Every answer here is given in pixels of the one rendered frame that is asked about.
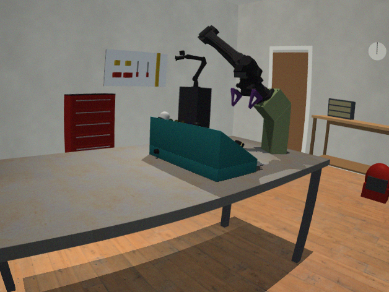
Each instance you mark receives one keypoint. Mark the teal console panel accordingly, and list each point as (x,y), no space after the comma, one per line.
(206,152)

